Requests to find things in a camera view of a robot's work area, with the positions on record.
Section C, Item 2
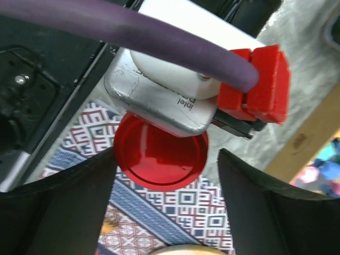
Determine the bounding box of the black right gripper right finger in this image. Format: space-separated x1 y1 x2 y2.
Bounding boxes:
218 149 339 255

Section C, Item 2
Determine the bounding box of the red jar lid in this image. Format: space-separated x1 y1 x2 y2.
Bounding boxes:
113 113 209 191

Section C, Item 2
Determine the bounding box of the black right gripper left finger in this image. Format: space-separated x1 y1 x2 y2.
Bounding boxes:
1 148 117 254

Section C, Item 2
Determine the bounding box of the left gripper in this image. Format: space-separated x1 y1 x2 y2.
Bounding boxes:
131 0 282 37

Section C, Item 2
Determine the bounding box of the gold fork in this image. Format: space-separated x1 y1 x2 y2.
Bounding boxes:
100 218 120 235

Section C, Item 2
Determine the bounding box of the pastel star candy tin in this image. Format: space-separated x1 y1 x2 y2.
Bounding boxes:
262 82 340 199

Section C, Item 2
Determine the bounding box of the yellow cream plate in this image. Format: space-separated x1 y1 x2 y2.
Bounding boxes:
150 244 225 255

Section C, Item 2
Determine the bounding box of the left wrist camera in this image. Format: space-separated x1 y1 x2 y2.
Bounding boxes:
103 0 292 140

